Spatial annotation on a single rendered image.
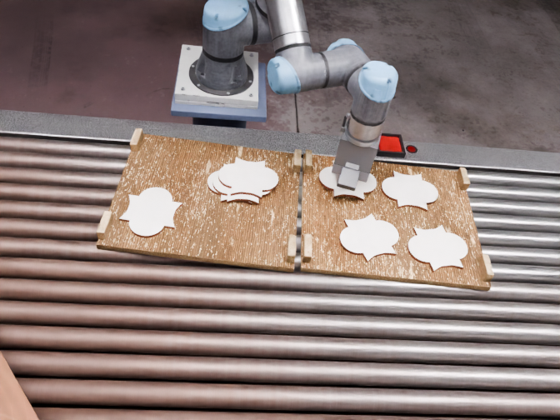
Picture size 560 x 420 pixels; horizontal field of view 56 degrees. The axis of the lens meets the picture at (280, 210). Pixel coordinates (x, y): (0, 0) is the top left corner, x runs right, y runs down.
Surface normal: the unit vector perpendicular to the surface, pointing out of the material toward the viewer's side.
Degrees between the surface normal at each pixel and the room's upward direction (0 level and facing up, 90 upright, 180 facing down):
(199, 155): 0
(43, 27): 0
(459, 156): 0
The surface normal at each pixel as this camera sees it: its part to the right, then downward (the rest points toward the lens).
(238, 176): 0.11, -0.65
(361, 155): -0.27, 0.71
